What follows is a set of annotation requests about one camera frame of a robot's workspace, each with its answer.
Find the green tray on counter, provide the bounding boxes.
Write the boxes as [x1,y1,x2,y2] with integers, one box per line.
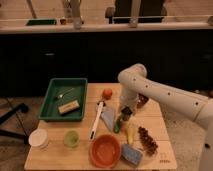
[26,19,57,26]

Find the light green cup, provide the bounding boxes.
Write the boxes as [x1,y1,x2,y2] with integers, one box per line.
[64,130,79,148]

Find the dark maroon bowl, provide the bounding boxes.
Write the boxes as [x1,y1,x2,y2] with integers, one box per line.
[137,94,149,109]

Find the metal spoon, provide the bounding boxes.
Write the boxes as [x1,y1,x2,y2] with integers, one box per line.
[54,88,74,100]

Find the brown grape bunch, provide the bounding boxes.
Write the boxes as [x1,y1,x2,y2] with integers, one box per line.
[138,127,158,156]

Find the grey blue cloth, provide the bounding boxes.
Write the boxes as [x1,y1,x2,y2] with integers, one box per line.
[99,106,115,131]

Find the green plastic tray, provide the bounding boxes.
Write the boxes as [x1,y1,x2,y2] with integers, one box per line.
[39,78,87,122]

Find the black office chair base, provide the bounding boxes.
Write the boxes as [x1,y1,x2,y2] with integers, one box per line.
[0,103,29,144]

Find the wooden block brush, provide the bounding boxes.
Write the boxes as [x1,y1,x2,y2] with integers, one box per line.
[58,100,80,115]

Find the orange fruit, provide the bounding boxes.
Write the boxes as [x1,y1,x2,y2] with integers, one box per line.
[102,88,113,100]

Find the orange bowl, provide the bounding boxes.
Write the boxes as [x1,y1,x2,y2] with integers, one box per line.
[89,134,121,168]

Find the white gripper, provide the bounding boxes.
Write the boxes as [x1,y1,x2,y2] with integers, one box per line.
[115,87,138,124]

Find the blue sponge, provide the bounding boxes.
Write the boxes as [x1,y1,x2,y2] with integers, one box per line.
[121,144,142,166]

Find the yellow banana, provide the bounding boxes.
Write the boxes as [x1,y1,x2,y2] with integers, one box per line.
[126,124,135,145]

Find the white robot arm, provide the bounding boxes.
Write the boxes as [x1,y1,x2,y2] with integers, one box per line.
[118,63,213,171]

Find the dark chair in background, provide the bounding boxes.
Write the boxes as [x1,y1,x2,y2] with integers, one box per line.
[105,0,167,24]

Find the green cucumber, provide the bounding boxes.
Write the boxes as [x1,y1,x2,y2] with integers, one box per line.
[113,120,123,134]

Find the white cup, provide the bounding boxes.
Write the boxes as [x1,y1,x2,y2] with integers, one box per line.
[29,129,49,149]

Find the dark grey cup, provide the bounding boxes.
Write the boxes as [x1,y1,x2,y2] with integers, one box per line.
[121,107,132,121]

